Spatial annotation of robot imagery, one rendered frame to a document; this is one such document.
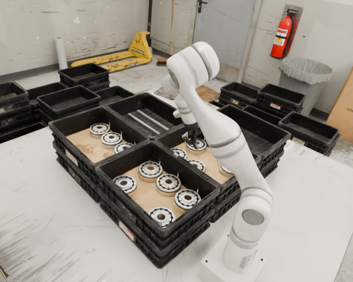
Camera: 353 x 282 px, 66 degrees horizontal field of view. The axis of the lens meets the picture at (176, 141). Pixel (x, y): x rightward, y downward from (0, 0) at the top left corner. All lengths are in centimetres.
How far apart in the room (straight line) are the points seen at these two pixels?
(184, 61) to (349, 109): 319
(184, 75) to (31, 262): 86
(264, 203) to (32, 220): 91
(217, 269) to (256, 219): 29
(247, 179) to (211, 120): 23
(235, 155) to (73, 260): 71
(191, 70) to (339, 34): 326
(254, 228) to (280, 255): 42
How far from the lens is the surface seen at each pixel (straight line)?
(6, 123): 254
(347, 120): 371
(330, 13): 381
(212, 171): 126
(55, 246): 117
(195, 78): 62
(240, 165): 71
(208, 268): 101
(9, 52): 424
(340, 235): 143
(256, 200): 77
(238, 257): 95
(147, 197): 110
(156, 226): 89
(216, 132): 65
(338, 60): 383
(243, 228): 83
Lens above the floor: 164
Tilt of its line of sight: 35 degrees down
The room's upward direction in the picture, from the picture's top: 6 degrees clockwise
